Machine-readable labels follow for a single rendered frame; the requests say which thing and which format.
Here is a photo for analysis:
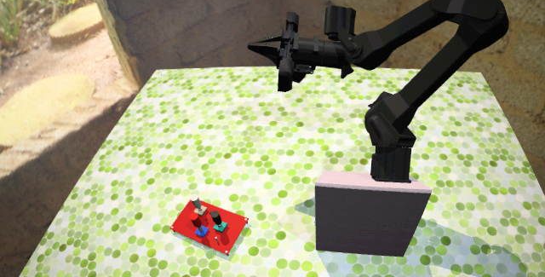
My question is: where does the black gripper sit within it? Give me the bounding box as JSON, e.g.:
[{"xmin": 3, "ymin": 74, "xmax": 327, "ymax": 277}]
[{"xmin": 248, "ymin": 12, "xmax": 324, "ymax": 92}]

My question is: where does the red circuit board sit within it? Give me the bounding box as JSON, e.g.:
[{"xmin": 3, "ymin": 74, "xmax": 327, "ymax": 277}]
[{"xmin": 170, "ymin": 194, "xmax": 249, "ymax": 257}]

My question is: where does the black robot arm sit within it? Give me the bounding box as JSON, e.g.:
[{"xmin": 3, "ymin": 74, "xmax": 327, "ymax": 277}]
[{"xmin": 321, "ymin": 0, "xmax": 509, "ymax": 183}]

